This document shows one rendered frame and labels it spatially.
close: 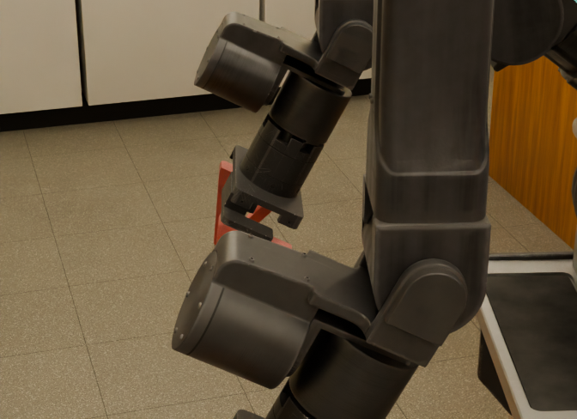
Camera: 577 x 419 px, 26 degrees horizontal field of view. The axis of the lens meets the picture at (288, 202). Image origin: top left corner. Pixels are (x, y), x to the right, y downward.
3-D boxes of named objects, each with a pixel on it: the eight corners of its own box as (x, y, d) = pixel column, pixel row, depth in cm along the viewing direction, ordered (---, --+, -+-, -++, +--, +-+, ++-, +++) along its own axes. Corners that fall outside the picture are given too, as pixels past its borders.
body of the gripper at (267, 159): (226, 206, 106) (264, 132, 103) (227, 160, 115) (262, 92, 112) (294, 236, 107) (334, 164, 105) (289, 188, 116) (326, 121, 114)
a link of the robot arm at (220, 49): (385, 34, 101) (373, 6, 108) (257, -28, 98) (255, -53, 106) (316, 158, 105) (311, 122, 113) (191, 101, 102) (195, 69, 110)
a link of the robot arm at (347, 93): (361, 94, 104) (355, 72, 110) (287, 58, 103) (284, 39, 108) (323, 162, 107) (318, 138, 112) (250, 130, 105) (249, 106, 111)
